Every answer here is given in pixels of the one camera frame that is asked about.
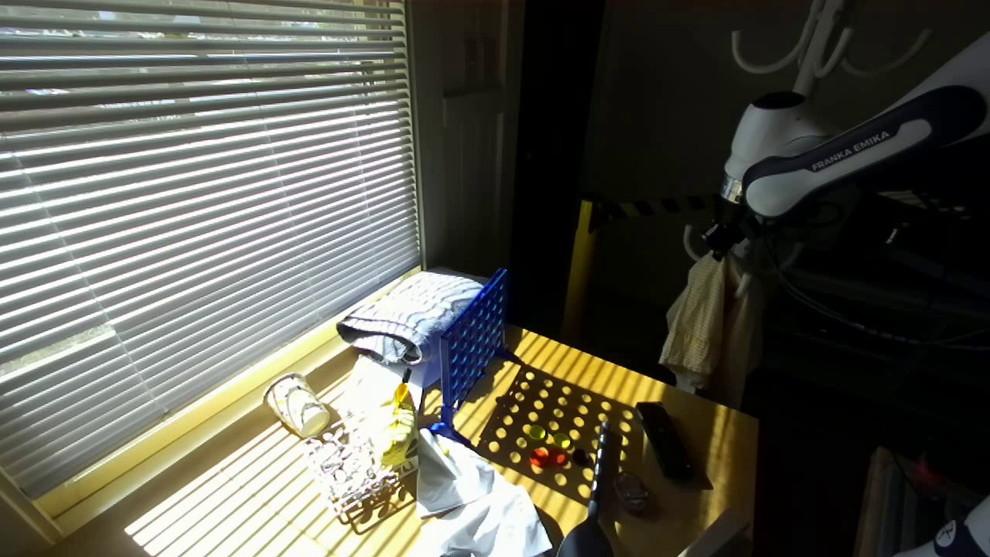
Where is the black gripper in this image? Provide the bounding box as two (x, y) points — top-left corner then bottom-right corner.
(701, 198), (777, 276)

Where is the yellow towel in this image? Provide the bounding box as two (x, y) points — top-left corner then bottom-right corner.
(655, 249), (769, 406)

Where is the white coat stand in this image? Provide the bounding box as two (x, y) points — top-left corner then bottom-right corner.
(677, 0), (934, 267)

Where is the yellow black hazard barrier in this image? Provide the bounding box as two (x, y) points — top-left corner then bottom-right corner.
(564, 192), (724, 335)

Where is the black remote control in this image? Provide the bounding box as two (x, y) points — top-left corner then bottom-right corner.
(634, 400), (716, 491)

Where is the blue connect four grid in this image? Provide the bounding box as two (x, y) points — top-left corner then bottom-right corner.
(420, 267), (513, 442)

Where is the grey ribbed panel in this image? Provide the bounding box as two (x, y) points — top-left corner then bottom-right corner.
(852, 444), (934, 557)

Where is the white crumpled cloth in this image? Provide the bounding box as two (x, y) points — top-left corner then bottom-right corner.
(411, 427), (557, 557)

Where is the white blue rounded object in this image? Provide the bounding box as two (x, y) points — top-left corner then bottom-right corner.
(893, 491), (990, 557)

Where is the yellow item in basket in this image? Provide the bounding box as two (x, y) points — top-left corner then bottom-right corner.
(375, 380), (420, 472)

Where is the white rolled cylinder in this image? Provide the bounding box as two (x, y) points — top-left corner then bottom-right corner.
(259, 372), (342, 442)

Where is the white slatted window blind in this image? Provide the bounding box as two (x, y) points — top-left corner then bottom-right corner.
(0, 0), (426, 502)

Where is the yellow wooden window sill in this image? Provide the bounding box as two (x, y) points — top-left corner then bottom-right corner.
(34, 263), (426, 538)

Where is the white wire basket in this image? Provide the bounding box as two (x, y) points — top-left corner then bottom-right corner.
(303, 406), (420, 536)

